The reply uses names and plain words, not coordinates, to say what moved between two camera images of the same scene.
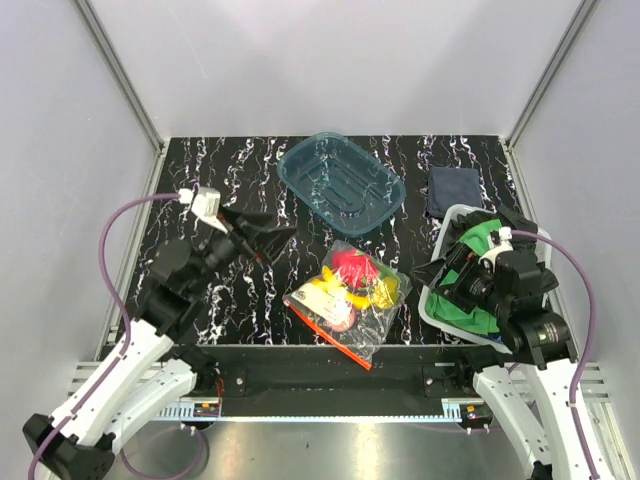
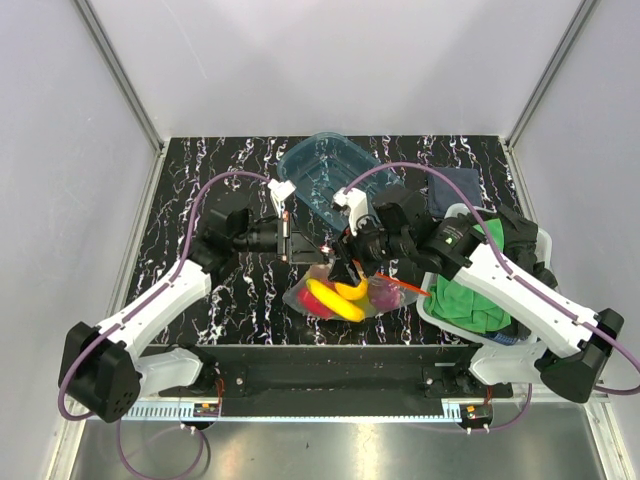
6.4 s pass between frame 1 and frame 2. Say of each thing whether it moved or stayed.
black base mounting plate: stayed
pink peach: moved
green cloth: stayed
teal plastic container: stayed
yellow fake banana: moved
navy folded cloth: stayed
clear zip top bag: moved
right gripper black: moved
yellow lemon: moved
